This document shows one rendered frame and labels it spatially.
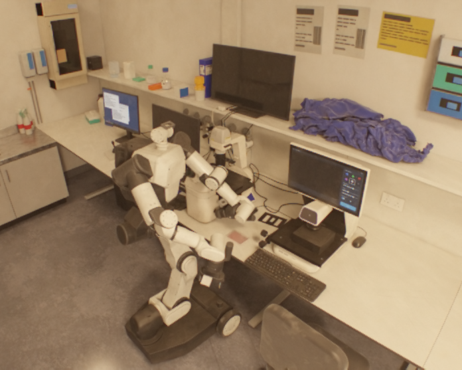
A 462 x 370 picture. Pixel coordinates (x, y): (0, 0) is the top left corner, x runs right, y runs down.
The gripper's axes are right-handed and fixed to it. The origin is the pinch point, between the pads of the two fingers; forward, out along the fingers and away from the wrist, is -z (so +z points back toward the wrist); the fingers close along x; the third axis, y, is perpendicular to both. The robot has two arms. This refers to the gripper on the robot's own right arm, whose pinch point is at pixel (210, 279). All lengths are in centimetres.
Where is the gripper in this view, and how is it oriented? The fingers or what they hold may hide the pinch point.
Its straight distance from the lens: 179.6
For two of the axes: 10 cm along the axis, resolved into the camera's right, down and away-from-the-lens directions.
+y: 2.9, -5.4, 7.9
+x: 9.4, 3.0, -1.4
